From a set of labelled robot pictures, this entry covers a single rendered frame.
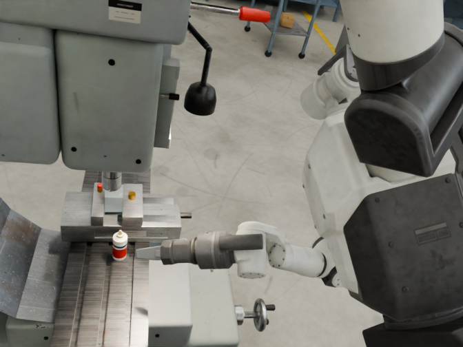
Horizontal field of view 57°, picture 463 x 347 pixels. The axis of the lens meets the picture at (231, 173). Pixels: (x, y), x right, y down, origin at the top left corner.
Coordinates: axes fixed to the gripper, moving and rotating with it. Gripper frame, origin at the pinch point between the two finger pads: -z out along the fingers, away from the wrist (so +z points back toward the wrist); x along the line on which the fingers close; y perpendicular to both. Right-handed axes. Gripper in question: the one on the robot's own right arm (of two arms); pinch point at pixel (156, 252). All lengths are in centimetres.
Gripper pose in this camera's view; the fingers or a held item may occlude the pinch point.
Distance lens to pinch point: 105.1
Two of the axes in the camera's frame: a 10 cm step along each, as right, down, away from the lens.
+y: 0.4, 9.9, -1.3
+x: -1.9, -1.2, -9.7
